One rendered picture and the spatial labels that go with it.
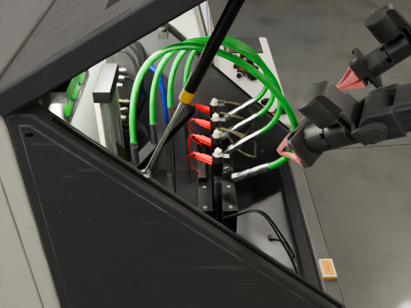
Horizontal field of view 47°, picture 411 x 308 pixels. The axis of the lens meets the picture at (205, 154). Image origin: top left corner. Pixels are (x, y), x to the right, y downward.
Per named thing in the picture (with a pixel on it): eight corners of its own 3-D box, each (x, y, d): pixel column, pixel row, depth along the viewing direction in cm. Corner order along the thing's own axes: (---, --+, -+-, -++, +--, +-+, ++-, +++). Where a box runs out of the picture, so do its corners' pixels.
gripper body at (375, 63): (349, 51, 114) (377, 32, 110) (374, 80, 117) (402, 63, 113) (350, 62, 109) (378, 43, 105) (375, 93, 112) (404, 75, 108)
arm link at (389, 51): (422, 52, 104) (419, 41, 109) (405, 30, 102) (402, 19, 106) (394, 70, 108) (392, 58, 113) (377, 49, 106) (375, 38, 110)
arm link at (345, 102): (392, 137, 74) (399, 99, 78) (343, 92, 70) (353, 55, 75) (334, 160, 83) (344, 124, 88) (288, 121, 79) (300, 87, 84)
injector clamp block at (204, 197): (235, 251, 127) (238, 209, 118) (198, 252, 127) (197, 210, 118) (227, 172, 154) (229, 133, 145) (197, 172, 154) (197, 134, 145)
